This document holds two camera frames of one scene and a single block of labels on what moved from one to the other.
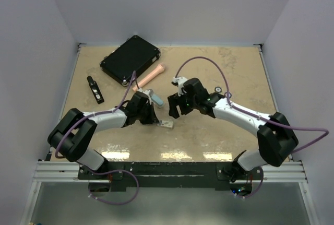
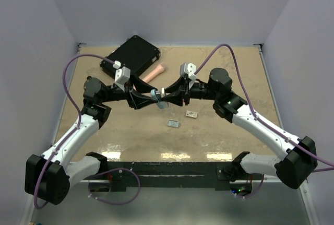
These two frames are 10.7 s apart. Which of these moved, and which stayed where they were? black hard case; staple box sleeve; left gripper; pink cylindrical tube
Moved: staple box sleeve; left gripper
Stayed: black hard case; pink cylindrical tube
